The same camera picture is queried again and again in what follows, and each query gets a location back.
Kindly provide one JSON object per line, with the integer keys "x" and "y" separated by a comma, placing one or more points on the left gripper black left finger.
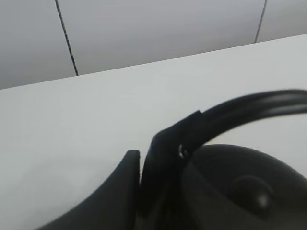
{"x": 112, "y": 206}

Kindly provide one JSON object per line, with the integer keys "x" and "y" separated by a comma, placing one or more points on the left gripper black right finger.
{"x": 176, "y": 212}

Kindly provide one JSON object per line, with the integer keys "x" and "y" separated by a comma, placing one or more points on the black metal teapot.
{"x": 226, "y": 187}

